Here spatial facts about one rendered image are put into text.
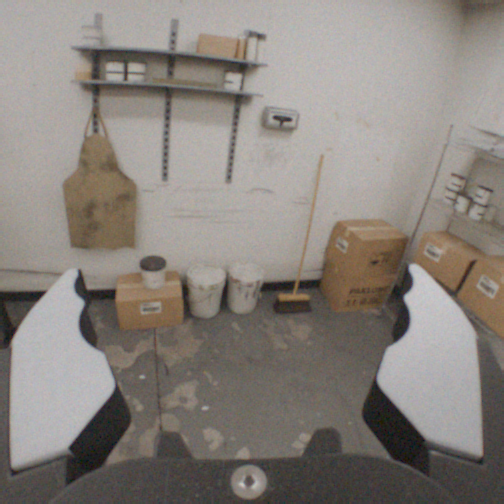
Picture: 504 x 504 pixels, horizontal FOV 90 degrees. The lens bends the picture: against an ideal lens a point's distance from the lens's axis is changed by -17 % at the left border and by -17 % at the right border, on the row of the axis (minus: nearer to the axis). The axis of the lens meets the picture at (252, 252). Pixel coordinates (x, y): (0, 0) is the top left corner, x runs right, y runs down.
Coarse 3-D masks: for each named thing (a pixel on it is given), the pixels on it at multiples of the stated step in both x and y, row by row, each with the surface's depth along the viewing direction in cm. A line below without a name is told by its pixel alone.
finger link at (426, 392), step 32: (416, 288) 10; (416, 320) 8; (448, 320) 8; (384, 352) 7; (416, 352) 7; (448, 352) 7; (384, 384) 6; (416, 384) 6; (448, 384) 6; (384, 416) 6; (416, 416) 6; (448, 416) 5; (480, 416) 5; (416, 448) 5; (448, 448) 5; (480, 448) 5
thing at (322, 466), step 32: (160, 448) 5; (320, 448) 5; (96, 480) 4; (128, 480) 4; (160, 480) 4; (192, 480) 4; (224, 480) 4; (256, 480) 4; (288, 480) 4; (320, 480) 4; (352, 480) 4; (384, 480) 4; (416, 480) 4
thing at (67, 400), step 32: (64, 288) 10; (32, 320) 8; (64, 320) 8; (32, 352) 7; (64, 352) 7; (96, 352) 7; (32, 384) 6; (64, 384) 6; (96, 384) 6; (32, 416) 5; (64, 416) 5; (96, 416) 6; (128, 416) 7; (32, 448) 5; (64, 448) 5; (96, 448) 6
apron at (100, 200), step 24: (96, 144) 183; (96, 168) 191; (72, 192) 192; (96, 192) 200; (120, 192) 204; (72, 216) 201; (96, 216) 208; (120, 216) 213; (72, 240) 211; (96, 240) 216; (120, 240) 222
